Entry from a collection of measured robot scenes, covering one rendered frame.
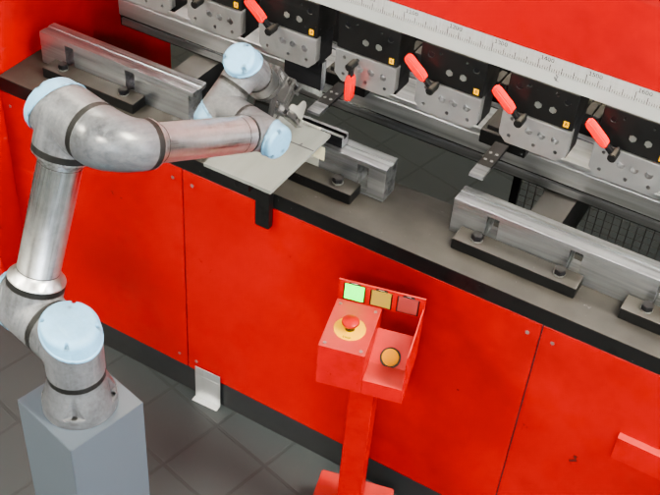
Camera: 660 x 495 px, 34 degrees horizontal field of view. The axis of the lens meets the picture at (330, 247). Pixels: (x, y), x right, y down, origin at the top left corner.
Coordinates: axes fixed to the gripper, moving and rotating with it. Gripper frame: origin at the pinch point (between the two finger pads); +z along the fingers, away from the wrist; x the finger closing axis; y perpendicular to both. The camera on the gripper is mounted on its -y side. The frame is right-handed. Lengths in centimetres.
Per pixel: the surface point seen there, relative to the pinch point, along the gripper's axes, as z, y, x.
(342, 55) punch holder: -16.1, 15.3, -12.4
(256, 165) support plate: -8.8, -13.4, -2.0
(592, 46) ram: -32, 29, -65
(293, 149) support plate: -2.6, -5.9, -5.6
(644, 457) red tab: 25, -35, -103
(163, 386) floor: 70, -75, 31
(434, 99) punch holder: -14.2, 13.7, -35.4
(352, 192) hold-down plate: 8.0, -8.1, -19.3
